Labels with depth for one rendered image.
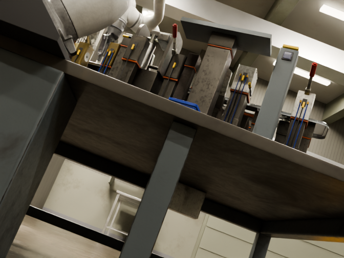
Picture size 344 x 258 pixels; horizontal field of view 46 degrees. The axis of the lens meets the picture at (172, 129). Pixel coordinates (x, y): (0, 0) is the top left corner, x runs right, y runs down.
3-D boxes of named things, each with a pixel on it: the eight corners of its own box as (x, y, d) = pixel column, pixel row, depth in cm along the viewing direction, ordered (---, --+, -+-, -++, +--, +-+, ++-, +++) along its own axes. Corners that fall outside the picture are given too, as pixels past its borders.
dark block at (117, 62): (104, 123, 182) (139, 43, 192) (98, 117, 175) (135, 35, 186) (94, 121, 183) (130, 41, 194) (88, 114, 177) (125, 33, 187)
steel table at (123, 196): (135, 247, 801) (151, 205, 823) (135, 252, 634) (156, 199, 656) (104, 235, 801) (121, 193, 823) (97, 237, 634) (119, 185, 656)
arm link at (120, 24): (128, 27, 224) (124, 36, 223) (114, 24, 227) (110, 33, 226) (123, 17, 216) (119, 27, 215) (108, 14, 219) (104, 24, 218)
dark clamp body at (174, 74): (160, 143, 175) (191, 65, 185) (153, 134, 165) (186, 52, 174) (145, 138, 178) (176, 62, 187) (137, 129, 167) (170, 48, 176)
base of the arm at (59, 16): (62, 43, 124) (79, 36, 125) (34, -15, 128) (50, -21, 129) (73, 67, 142) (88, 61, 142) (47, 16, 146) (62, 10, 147)
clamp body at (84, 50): (65, 115, 194) (95, 50, 202) (55, 107, 185) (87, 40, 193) (54, 111, 196) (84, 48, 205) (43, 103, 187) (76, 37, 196)
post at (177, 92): (169, 143, 171) (201, 60, 181) (166, 139, 166) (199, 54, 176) (158, 140, 172) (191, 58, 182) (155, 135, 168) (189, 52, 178)
